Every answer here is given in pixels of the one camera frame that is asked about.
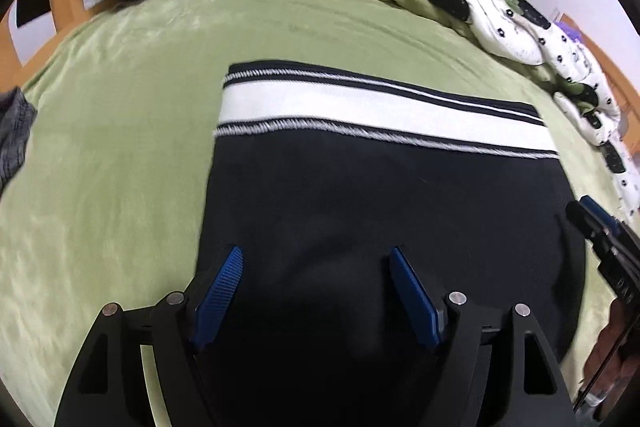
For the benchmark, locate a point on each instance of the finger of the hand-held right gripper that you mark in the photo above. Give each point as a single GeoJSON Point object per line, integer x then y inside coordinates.
{"type": "Point", "coordinates": [582, 219]}
{"type": "Point", "coordinates": [597, 209]}

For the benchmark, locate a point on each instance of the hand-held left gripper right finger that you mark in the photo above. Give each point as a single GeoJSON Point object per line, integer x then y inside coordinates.
{"type": "Point", "coordinates": [412, 302]}

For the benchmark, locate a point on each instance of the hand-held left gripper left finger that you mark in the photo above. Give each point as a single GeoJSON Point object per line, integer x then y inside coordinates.
{"type": "Point", "coordinates": [220, 297]}

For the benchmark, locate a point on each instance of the black pants with white stripes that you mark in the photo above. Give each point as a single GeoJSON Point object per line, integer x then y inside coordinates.
{"type": "Point", "coordinates": [375, 207]}

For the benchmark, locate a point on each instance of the purple item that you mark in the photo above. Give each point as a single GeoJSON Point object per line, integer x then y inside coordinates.
{"type": "Point", "coordinates": [567, 29]}

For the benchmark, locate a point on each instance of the green fleece blanket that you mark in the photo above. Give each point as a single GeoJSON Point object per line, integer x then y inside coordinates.
{"type": "Point", "coordinates": [125, 132]}

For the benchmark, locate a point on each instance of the grey jeans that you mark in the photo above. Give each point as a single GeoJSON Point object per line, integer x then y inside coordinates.
{"type": "Point", "coordinates": [15, 132]}

